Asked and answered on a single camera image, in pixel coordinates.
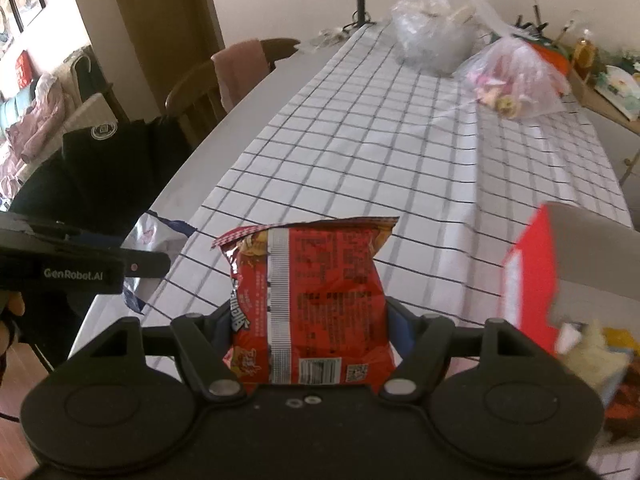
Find red chips bag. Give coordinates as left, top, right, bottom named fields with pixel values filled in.
left=215, top=217, right=397, bottom=390

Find cream wrapper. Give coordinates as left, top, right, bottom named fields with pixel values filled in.
left=554, top=321, right=625, bottom=391

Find light blue snack packet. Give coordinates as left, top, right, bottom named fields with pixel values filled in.
left=600, top=348, right=634, bottom=408

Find yellow snack pouch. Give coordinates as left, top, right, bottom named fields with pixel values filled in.
left=603, top=327, right=640, bottom=354

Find dark red Oreo packet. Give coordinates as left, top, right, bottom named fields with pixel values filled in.
left=604, top=384, right=639, bottom=442

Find small clear bag with snacks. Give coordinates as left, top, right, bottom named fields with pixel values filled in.
left=454, top=37, right=570, bottom=119

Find person left hand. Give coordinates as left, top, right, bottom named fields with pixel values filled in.
left=0, top=292, right=25, bottom=382

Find blue white snack packet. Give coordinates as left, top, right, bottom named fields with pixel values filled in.
left=122, top=211, right=196, bottom=313

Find black jacket with badge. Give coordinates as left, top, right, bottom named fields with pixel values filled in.
left=10, top=116, right=192, bottom=240

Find pink clothes pile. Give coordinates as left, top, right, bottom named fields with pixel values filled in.
left=1, top=73, right=68, bottom=200

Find red cardboard box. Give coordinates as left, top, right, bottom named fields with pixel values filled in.
left=499, top=201, right=640, bottom=451

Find left wooden chair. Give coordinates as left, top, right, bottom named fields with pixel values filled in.
left=165, top=38, right=299, bottom=148

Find white checkered tablecloth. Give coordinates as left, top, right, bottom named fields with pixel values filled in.
left=142, top=25, right=631, bottom=327

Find pink cloth on chair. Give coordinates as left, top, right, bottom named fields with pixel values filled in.
left=212, top=39, right=271, bottom=113

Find wooden door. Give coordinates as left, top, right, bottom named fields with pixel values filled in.
left=115, top=0, right=224, bottom=119

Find white drawer cabinet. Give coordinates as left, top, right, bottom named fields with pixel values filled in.
left=568, top=70, right=639, bottom=194

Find white power strip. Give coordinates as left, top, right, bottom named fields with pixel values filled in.
left=295, top=27, right=349, bottom=53

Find orange green box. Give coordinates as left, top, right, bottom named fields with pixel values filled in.
left=518, top=36, right=570, bottom=77

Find large clear plastic bag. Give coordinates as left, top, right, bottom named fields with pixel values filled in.
left=390, top=0, right=513, bottom=77

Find tissue box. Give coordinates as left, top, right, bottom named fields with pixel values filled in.
left=594, top=65, right=640, bottom=122

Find amber liquid bottle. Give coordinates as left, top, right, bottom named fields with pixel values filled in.
left=572, top=28, right=597, bottom=81

